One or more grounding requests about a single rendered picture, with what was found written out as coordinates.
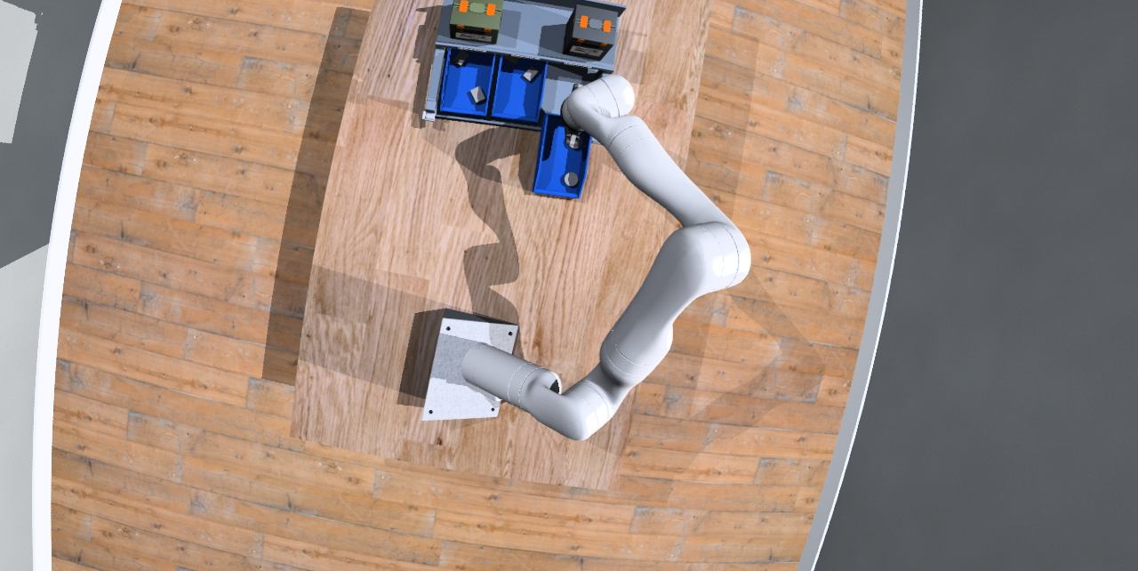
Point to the olive green case with orange latches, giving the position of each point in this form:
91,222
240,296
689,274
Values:
476,20

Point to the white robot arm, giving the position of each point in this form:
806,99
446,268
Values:
710,254

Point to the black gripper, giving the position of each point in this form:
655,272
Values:
570,133

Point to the grey metal shelf rack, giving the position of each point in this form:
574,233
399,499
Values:
531,29

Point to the black case with orange grip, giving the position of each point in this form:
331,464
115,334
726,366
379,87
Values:
590,32

